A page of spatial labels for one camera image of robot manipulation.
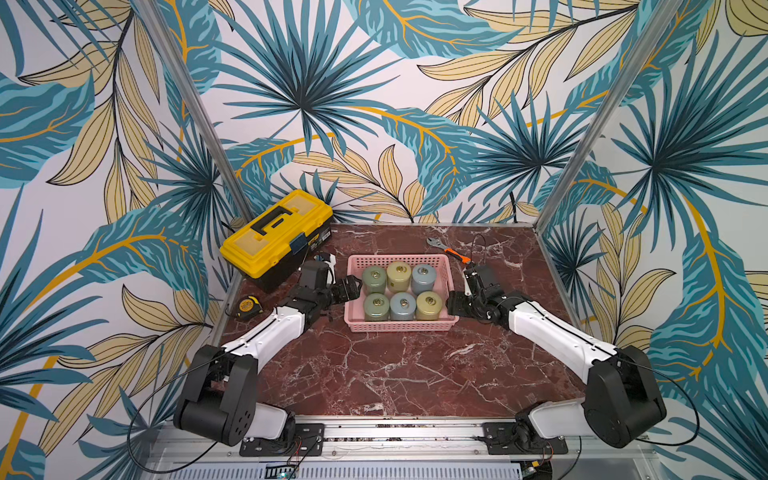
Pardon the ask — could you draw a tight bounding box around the yellow black plastic toolbox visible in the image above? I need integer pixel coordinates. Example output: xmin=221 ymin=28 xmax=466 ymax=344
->
xmin=220 ymin=190 xmax=333 ymax=293

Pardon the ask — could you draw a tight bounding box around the yellow-green canister row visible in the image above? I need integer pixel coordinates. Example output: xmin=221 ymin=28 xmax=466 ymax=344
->
xmin=386 ymin=261 xmax=412 ymax=293
xmin=415 ymin=291 xmax=443 ymax=321

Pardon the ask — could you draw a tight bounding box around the yellow-green canister back row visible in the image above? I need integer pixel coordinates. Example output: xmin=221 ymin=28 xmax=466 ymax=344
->
xmin=386 ymin=261 xmax=412 ymax=293

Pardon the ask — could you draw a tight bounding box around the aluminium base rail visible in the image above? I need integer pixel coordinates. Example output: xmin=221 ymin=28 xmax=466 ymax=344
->
xmin=140 ymin=415 xmax=665 ymax=479

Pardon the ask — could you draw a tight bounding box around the yellow-green canister front row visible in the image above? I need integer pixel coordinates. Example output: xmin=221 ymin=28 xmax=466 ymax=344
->
xmin=415 ymin=291 xmax=443 ymax=321

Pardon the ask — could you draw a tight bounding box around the blue canister front row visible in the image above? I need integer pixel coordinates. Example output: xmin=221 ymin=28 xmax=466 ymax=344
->
xmin=389 ymin=292 xmax=417 ymax=321

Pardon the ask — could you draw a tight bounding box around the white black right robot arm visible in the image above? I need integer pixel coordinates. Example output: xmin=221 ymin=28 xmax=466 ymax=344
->
xmin=447 ymin=291 xmax=667 ymax=448

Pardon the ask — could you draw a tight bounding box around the green canister row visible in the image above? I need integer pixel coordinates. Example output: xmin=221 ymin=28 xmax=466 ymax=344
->
xmin=362 ymin=265 xmax=388 ymax=295
xmin=363 ymin=293 xmax=390 ymax=322

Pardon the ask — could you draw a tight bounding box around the green canister back row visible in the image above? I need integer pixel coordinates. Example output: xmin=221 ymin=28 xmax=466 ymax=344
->
xmin=362 ymin=265 xmax=388 ymax=295

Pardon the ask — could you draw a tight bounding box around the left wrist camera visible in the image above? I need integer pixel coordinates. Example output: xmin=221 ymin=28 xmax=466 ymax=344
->
xmin=298 ymin=253 xmax=336 ymax=290

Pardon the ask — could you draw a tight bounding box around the blue canister row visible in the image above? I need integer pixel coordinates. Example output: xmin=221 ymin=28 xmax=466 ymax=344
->
xmin=389 ymin=292 xmax=417 ymax=321
xmin=410 ymin=264 xmax=437 ymax=297

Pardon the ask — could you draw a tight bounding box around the green canister front row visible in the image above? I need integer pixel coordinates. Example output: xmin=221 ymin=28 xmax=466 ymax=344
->
xmin=363 ymin=293 xmax=390 ymax=322

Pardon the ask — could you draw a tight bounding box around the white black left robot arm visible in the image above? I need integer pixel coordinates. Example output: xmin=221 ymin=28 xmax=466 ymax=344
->
xmin=173 ymin=275 xmax=362 ymax=446

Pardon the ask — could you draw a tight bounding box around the blue canister back row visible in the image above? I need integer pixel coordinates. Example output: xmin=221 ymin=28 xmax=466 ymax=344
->
xmin=410 ymin=264 xmax=437 ymax=297

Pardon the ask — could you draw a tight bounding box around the pink perforated plastic basket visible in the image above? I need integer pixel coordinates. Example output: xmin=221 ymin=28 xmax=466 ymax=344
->
xmin=343 ymin=254 xmax=459 ymax=333

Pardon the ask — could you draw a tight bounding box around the orange handled adjustable wrench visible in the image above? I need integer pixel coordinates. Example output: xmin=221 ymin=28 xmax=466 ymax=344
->
xmin=426 ymin=238 xmax=473 ymax=265

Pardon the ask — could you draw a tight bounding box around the yellow black tape measure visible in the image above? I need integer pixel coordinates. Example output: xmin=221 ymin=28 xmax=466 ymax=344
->
xmin=232 ymin=295 xmax=263 ymax=321

